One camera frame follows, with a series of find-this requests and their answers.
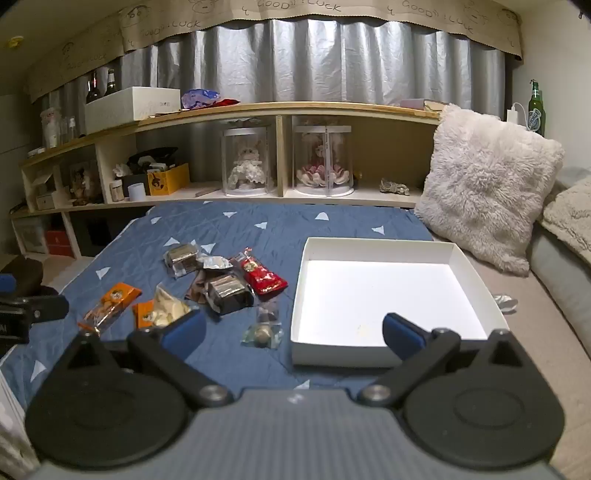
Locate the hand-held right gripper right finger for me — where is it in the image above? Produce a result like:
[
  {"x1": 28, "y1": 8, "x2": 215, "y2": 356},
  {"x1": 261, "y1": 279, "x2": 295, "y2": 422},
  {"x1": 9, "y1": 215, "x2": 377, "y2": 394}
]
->
[{"x1": 356, "y1": 313, "x2": 536, "y2": 408}]

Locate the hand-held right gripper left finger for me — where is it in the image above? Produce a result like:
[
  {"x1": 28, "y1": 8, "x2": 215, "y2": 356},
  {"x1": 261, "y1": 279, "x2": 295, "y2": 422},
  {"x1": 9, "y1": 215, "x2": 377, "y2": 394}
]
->
[{"x1": 55, "y1": 313, "x2": 235, "y2": 409}]

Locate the cream chips snack packet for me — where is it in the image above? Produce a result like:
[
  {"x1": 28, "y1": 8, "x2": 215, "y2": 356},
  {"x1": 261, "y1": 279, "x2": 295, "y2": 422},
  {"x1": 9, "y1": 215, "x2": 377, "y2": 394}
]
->
[{"x1": 152, "y1": 285, "x2": 192, "y2": 326}]

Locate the white cardboard box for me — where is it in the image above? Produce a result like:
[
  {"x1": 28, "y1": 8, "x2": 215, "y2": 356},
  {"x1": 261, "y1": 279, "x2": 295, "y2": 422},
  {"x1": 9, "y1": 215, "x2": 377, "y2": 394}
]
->
[{"x1": 291, "y1": 237, "x2": 509, "y2": 367}]

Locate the brown square snack packet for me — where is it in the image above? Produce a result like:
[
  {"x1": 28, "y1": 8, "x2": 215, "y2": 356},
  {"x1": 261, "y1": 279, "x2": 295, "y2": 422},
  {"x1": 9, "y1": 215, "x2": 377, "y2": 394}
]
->
[
  {"x1": 203, "y1": 273, "x2": 256, "y2": 317},
  {"x1": 163, "y1": 243, "x2": 200, "y2": 278}
]

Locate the dark round object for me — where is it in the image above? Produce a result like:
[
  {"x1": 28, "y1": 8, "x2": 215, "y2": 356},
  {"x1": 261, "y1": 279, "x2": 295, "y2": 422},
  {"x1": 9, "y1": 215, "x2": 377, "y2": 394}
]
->
[{"x1": 0, "y1": 256, "x2": 58, "y2": 297}]

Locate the brown crumpled wrapper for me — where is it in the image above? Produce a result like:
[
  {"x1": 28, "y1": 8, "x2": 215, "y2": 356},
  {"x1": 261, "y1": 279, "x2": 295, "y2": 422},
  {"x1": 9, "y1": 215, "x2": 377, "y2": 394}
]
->
[{"x1": 185, "y1": 270, "x2": 213, "y2": 305}]

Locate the red box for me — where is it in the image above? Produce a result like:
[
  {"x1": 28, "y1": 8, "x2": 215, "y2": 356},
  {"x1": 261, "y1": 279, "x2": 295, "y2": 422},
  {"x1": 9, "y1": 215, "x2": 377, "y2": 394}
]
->
[{"x1": 45, "y1": 229, "x2": 75, "y2": 257}]

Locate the silver foil snack wrapper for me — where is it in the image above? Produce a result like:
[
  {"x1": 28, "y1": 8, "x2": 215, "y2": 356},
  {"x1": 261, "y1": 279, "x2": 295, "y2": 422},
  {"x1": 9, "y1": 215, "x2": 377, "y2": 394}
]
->
[{"x1": 198, "y1": 254, "x2": 234, "y2": 273}]

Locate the clear wrapped candy packet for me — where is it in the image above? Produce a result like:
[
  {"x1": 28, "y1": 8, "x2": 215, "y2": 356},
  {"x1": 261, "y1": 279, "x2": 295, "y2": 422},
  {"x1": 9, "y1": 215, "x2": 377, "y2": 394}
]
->
[{"x1": 241, "y1": 300, "x2": 283, "y2": 349}]

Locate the red snack packet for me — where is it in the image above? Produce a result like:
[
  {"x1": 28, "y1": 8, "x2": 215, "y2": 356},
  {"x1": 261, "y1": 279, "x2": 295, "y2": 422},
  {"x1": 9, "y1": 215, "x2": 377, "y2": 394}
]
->
[{"x1": 231, "y1": 249, "x2": 288, "y2": 296}]

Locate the crumpled silver wrapper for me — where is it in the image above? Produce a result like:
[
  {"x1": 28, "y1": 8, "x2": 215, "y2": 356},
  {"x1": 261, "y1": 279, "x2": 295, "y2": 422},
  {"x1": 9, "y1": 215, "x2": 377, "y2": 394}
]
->
[{"x1": 492, "y1": 293, "x2": 519, "y2": 315}]

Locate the beige bed sheet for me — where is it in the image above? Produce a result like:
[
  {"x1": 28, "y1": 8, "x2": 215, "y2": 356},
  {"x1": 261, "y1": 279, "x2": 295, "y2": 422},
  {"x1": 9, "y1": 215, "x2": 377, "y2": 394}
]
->
[{"x1": 429, "y1": 240, "x2": 591, "y2": 480}]

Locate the blue triangle print blanket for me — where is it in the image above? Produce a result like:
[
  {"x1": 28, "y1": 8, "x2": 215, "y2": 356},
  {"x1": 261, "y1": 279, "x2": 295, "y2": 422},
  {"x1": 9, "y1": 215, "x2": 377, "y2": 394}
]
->
[{"x1": 0, "y1": 200, "x2": 435, "y2": 402}]

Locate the yellow cardboard box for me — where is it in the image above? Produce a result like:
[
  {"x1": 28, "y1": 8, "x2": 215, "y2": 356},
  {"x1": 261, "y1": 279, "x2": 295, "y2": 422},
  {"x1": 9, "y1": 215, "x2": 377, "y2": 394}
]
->
[{"x1": 147, "y1": 162, "x2": 191, "y2": 195}]

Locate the clear jar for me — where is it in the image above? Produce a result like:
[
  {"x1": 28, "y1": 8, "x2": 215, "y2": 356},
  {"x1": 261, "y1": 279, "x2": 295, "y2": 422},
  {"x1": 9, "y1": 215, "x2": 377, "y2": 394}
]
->
[{"x1": 41, "y1": 107, "x2": 63, "y2": 148}]

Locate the grey cushion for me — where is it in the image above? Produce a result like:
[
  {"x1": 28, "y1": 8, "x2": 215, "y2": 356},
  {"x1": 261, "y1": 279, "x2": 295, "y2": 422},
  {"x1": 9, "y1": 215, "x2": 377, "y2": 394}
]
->
[{"x1": 526, "y1": 166, "x2": 591, "y2": 361}]

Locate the white fluffy pillow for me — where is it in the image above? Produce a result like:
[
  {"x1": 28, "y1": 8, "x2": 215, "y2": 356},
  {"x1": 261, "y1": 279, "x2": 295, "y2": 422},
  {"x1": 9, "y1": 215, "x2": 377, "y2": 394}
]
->
[{"x1": 414, "y1": 104, "x2": 565, "y2": 277}]

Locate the white dress doll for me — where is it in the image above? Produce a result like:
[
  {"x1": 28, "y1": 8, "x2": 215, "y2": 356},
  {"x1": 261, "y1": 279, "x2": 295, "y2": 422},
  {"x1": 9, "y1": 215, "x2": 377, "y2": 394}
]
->
[{"x1": 231, "y1": 141, "x2": 269, "y2": 190}]

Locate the pink dress doll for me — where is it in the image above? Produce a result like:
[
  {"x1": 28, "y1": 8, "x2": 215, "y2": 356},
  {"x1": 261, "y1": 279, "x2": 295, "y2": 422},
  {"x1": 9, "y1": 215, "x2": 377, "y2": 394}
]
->
[{"x1": 296, "y1": 141, "x2": 352, "y2": 189}]

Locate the beige textured pillow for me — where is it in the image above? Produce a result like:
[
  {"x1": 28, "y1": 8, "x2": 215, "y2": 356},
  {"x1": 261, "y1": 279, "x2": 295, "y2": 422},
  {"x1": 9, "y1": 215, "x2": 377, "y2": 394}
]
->
[{"x1": 540, "y1": 175, "x2": 591, "y2": 264}]

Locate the white storage box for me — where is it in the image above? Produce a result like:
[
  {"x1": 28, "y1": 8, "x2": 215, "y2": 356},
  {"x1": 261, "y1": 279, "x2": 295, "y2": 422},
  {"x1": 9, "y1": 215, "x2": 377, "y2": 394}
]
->
[{"x1": 84, "y1": 86, "x2": 182, "y2": 136}]

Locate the purple plastic bag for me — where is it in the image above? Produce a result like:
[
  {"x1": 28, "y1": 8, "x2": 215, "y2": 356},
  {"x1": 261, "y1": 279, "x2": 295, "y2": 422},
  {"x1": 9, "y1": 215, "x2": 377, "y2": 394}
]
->
[{"x1": 181, "y1": 88, "x2": 222, "y2": 110}]

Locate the wooden shelf unit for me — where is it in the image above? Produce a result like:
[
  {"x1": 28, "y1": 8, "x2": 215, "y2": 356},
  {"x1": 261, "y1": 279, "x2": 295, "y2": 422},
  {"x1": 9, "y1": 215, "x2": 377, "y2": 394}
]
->
[{"x1": 9, "y1": 102, "x2": 446, "y2": 259}]

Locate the green glass bottle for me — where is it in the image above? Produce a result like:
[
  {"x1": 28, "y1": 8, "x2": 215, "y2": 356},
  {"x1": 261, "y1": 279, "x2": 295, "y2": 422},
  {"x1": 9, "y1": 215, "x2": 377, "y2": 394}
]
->
[{"x1": 526, "y1": 79, "x2": 546, "y2": 138}]

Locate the grey curtain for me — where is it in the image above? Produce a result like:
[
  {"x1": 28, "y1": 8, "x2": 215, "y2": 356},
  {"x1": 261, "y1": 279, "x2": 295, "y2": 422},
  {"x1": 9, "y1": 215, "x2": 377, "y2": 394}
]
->
[{"x1": 34, "y1": 18, "x2": 509, "y2": 134}]

